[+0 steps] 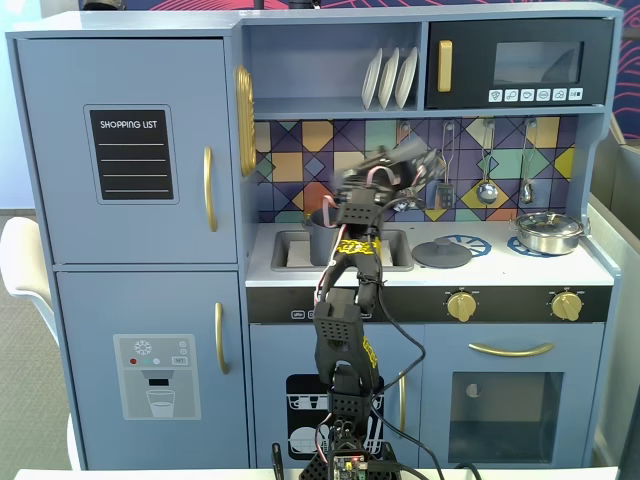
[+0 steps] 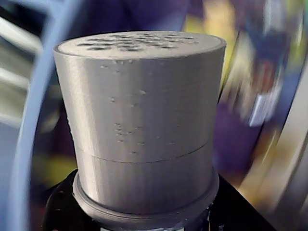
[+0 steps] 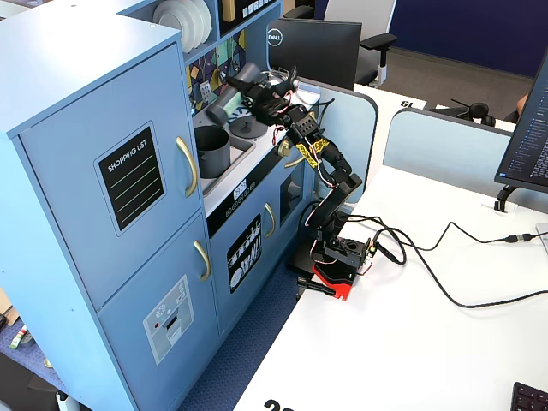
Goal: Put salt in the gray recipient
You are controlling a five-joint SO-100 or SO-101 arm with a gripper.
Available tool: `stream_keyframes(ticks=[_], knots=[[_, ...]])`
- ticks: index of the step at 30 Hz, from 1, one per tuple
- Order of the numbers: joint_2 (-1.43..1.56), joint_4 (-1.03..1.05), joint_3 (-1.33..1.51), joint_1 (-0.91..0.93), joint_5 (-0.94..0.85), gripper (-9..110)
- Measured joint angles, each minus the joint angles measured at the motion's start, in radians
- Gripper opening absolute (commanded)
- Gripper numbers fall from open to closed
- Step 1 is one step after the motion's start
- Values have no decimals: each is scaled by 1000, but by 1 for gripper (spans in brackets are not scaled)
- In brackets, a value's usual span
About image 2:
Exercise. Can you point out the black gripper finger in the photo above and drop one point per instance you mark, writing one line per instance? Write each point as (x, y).
(57, 209)
(231, 209)

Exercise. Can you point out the gray salt shaker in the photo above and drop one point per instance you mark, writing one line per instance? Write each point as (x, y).
(144, 108)

